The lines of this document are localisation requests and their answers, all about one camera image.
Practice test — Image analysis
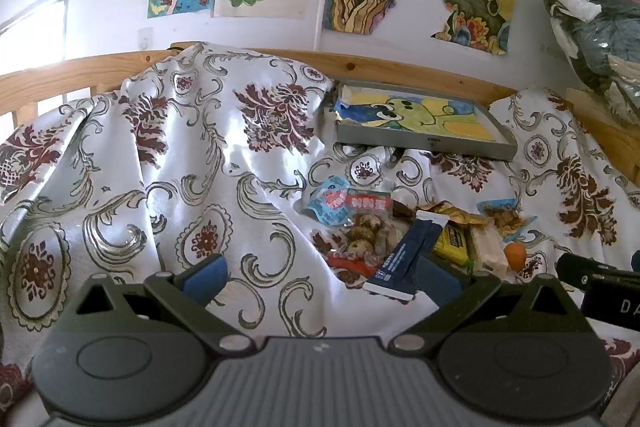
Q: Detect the dark brown snack wrapper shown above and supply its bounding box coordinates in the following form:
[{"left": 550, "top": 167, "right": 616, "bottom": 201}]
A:
[{"left": 392, "top": 199, "right": 416, "bottom": 223}]

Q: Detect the dark blue sachet packet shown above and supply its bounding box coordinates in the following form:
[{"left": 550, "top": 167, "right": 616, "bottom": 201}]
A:
[{"left": 362, "top": 210, "right": 449, "bottom": 301}]

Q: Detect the plastic bag of bedding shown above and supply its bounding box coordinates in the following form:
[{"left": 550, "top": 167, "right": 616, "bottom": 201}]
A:
[{"left": 544, "top": 0, "right": 639, "bottom": 127}]

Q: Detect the floral white bed sheet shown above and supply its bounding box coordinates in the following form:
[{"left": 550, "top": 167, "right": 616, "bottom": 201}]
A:
[{"left": 1, "top": 43, "right": 639, "bottom": 414}]

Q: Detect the grey tray with painting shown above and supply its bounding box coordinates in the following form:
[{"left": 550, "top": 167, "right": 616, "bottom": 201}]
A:
[{"left": 329, "top": 80, "right": 518, "bottom": 161}]

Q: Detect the clear bag of chocolate balls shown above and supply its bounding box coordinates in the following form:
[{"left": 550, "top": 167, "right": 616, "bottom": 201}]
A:
[{"left": 322, "top": 190, "right": 402, "bottom": 288}]

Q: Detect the yellow snack packet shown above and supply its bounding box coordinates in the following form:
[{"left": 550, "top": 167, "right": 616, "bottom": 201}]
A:
[{"left": 433, "top": 221, "right": 469, "bottom": 267}]

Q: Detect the wooden bed frame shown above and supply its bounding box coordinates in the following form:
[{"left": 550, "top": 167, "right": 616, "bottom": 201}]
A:
[{"left": 1, "top": 42, "right": 639, "bottom": 183}]

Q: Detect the blue packet of brown chips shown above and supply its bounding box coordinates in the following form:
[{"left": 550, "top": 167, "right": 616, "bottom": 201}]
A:
[{"left": 476, "top": 198, "right": 536, "bottom": 242}]

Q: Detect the gold foil snack packet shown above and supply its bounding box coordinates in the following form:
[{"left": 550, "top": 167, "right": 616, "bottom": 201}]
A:
[{"left": 418, "top": 200, "right": 489, "bottom": 227}]

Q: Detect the orange mandarin fruit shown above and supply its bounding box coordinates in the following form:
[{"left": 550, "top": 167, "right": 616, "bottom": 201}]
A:
[{"left": 503, "top": 242, "right": 527, "bottom": 272}]

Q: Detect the light blue pig snack packet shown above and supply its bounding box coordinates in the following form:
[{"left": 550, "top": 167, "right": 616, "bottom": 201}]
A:
[{"left": 305, "top": 176, "right": 350, "bottom": 227}]

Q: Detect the white wall socket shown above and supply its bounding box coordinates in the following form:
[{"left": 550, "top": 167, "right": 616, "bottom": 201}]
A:
[{"left": 137, "top": 27, "right": 154, "bottom": 51}]

